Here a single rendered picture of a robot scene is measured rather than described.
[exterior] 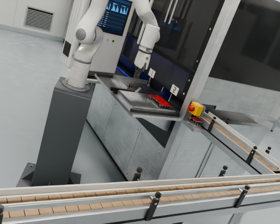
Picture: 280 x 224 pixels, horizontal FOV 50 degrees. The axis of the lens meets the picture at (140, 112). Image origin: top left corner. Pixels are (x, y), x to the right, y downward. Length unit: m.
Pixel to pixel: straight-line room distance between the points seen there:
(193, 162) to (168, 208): 1.35
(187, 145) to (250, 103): 0.61
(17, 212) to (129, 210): 0.34
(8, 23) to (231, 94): 5.70
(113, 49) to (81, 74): 0.85
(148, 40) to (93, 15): 0.38
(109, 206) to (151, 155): 1.41
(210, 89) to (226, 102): 0.23
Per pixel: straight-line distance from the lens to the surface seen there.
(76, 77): 2.02
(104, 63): 2.80
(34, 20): 7.23
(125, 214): 1.00
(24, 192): 0.93
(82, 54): 1.98
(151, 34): 1.80
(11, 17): 7.17
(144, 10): 1.82
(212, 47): 1.99
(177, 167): 2.35
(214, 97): 2.18
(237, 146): 1.90
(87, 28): 1.91
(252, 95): 2.46
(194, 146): 2.31
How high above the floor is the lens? 1.55
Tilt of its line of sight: 20 degrees down
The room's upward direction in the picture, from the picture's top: 20 degrees clockwise
